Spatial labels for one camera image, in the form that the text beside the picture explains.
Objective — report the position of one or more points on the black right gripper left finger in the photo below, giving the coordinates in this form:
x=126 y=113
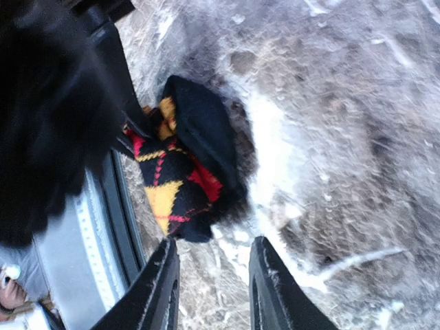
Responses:
x=152 y=301

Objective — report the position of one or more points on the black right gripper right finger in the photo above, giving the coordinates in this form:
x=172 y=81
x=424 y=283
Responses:
x=276 y=299

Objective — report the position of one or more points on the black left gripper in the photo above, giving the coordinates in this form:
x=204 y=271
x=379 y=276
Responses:
x=61 y=109

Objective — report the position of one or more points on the red orange argyle sock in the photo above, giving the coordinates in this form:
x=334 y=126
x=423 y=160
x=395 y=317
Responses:
x=188 y=160

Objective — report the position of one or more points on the seated operator person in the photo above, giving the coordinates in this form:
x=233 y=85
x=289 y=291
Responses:
x=23 y=282

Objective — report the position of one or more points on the white slotted cable duct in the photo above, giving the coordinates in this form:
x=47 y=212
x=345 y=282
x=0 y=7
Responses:
x=94 y=223

